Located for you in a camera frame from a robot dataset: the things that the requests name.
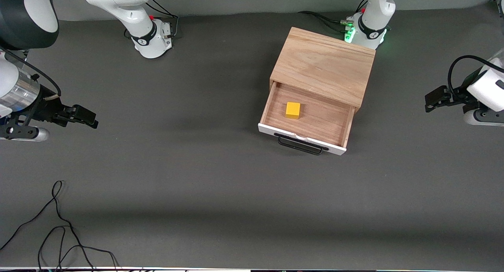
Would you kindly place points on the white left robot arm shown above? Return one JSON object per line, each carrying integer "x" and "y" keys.
{"x": 372, "y": 12}

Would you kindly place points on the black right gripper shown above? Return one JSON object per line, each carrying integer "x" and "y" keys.
{"x": 48, "y": 107}

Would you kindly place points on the wooden drawer cabinet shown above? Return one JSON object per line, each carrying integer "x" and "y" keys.
{"x": 323, "y": 63}

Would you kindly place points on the yellow block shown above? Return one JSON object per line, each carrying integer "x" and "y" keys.
{"x": 293, "y": 108}

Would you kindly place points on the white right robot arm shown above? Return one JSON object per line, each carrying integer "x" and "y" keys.
{"x": 130, "y": 12}

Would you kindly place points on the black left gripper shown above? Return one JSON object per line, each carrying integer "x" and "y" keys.
{"x": 459, "y": 94}

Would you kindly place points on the white-fronted wooden drawer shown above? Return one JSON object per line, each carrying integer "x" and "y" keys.
{"x": 319, "y": 118}

